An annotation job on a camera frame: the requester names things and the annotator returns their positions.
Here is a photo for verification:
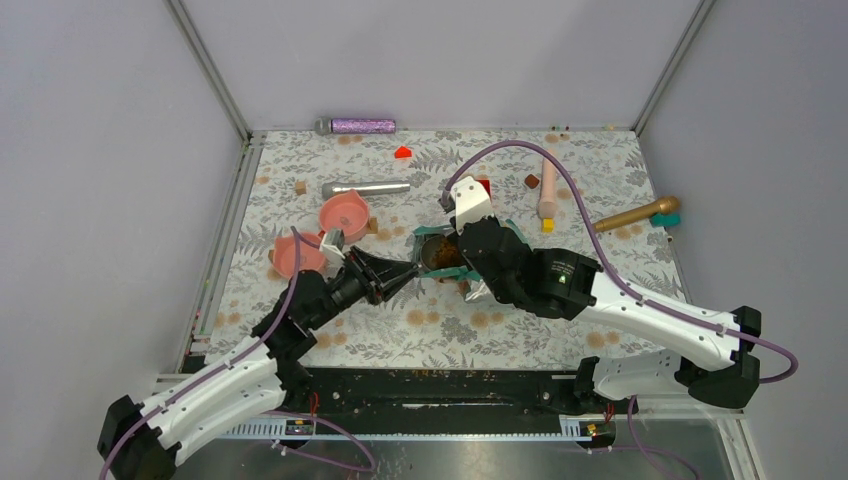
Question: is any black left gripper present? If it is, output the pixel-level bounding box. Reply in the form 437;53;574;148
309;245;418;329

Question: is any green pet food bag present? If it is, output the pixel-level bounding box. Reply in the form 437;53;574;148
420;217;532;306

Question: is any silver metal scoop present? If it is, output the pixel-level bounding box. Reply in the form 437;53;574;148
413;235;465;274

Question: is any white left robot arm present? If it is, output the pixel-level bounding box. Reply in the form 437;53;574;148
97;247;419;479

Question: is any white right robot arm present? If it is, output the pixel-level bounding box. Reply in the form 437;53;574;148
458;217;761;412

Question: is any brown pet food kibble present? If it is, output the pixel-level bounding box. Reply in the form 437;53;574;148
421;237;464;271

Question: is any pink double pet bowl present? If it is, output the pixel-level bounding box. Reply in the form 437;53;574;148
271;190;372;279

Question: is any pink toy microphone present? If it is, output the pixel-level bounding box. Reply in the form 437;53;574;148
537;156;559;219

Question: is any red toy block tray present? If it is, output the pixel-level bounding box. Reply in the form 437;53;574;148
479;179;491;196

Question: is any brown cube block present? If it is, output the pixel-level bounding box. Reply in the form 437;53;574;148
524;174;540;189

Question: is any silver toy microphone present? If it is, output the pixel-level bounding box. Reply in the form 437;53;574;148
321;181;411;200

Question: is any floral patterned table mat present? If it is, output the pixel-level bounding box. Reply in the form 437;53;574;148
205;130;655;370

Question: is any red house-shaped block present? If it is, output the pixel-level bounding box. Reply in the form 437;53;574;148
394;146;413;159

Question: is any teal block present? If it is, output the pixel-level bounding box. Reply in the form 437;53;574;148
649;212;681;228

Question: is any purple glitter toy microphone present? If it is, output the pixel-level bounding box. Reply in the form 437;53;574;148
314;117;397;136

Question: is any gold toy microphone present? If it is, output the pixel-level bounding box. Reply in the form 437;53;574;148
593;196;680;232

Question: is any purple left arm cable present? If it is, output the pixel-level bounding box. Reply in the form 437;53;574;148
99;227;378;480

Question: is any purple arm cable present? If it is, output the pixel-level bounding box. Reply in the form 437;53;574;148
440;139;800;480
99;227;378;480

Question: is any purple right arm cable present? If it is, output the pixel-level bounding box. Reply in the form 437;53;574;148
440;139;800;480

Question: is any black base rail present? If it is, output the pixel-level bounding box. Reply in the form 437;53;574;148
276;367;628;435

